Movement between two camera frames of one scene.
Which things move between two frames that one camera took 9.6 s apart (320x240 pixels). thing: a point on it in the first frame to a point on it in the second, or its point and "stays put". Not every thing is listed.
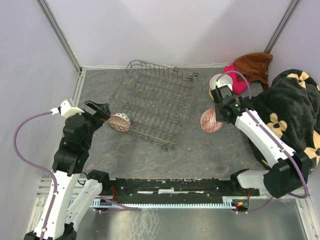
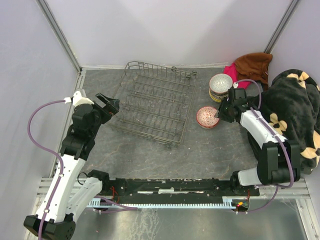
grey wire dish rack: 155,100 stays put
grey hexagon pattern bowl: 222,78 stays put
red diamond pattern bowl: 120,122 to 206,117
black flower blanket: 291,104 stays put
